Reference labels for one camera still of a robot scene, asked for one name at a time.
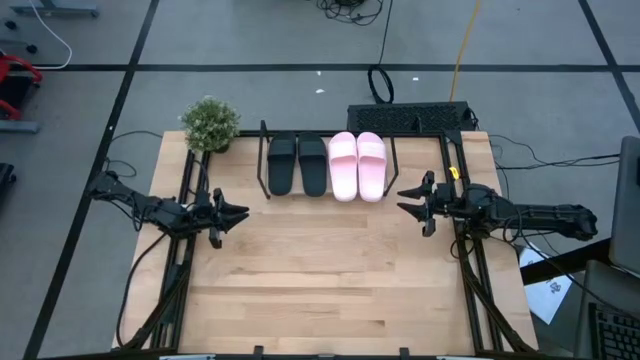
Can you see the black keyboard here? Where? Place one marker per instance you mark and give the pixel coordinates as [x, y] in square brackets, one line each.
[617, 335]

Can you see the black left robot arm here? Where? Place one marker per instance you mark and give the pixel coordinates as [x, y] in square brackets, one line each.
[155, 210]

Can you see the black slide sandal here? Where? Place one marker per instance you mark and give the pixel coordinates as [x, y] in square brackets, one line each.
[281, 167]
[312, 167]

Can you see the black desk beam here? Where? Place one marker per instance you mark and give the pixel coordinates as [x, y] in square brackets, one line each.
[565, 260]

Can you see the red and black cart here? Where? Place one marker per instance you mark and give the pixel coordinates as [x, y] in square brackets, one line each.
[20, 61]

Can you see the black aluminium rig frame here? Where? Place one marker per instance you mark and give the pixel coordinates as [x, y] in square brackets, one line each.
[250, 133]

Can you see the black perforated computer case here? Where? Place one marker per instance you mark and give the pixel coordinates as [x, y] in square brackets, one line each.
[410, 117]

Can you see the grey furniture base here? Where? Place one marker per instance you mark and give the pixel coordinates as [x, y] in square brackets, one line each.
[55, 9]

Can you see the grey desk surface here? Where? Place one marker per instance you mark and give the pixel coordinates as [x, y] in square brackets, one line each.
[607, 287]

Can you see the small green potted plant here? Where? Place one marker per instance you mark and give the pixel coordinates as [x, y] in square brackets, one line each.
[210, 125]

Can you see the black castor wheel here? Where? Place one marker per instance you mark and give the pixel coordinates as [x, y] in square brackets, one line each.
[32, 48]
[11, 24]

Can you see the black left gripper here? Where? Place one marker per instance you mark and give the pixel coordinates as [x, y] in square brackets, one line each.
[210, 215]

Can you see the grey monitor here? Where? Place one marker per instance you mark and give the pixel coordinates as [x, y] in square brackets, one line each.
[627, 210]

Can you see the wooden shelf with black frame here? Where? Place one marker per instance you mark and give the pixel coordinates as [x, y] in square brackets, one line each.
[262, 165]

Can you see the pink slide sandal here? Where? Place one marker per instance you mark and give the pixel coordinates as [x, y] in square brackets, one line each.
[372, 170]
[343, 170]

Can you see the grey furniture foot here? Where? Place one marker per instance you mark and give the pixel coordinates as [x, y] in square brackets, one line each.
[17, 126]

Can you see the white paper sheet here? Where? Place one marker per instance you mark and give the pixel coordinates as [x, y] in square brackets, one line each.
[545, 300]

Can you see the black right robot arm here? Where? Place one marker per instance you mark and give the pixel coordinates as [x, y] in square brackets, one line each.
[550, 217]

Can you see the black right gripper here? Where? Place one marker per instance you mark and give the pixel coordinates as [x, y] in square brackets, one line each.
[445, 200]

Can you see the black table clamp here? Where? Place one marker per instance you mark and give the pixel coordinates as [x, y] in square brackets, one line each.
[404, 352]
[258, 351]

